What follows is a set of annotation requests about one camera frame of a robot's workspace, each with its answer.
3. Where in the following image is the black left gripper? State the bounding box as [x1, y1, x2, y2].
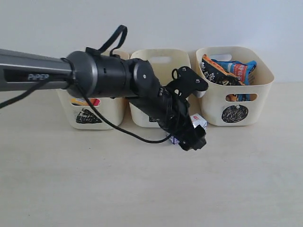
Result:
[129, 87, 207, 151]

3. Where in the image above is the blue white milk carton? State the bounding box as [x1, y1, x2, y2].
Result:
[169, 113, 207, 144]

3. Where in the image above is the orange black noodle bag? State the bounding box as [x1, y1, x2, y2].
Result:
[202, 53, 246, 102]

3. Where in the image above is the blue snack bag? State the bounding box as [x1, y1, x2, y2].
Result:
[211, 58, 258, 102]

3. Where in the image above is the pink chips can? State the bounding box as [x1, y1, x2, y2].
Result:
[90, 98, 101, 106]

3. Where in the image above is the yellow chips can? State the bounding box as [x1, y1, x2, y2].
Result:
[71, 98, 89, 106]

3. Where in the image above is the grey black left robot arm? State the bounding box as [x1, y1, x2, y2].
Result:
[0, 49, 208, 151]

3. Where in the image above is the cream bin triangle mark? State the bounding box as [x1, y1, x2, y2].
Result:
[56, 50, 131, 131]

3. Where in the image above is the cream bin square mark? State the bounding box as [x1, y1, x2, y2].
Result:
[129, 49, 191, 128]

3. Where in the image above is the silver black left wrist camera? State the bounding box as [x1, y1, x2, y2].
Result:
[165, 66, 209, 99]

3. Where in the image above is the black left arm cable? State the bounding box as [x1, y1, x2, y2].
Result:
[0, 25, 187, 144]

